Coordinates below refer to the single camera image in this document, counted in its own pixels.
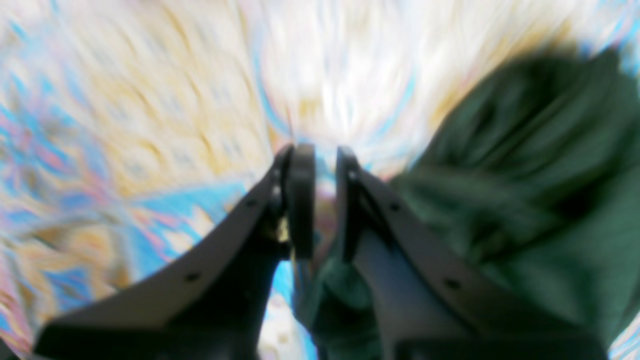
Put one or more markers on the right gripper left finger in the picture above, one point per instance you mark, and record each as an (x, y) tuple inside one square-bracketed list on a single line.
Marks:
[(209, 303)]

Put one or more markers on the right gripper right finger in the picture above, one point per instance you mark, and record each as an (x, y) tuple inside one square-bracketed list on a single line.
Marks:
[(428, 303)]

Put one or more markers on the dark green long-sleeve shirt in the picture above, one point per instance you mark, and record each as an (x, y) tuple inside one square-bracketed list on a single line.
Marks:
[(533, 181)]

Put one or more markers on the colourful patterned tablecloth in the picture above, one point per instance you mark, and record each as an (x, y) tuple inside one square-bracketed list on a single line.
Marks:
[(130, 128)]

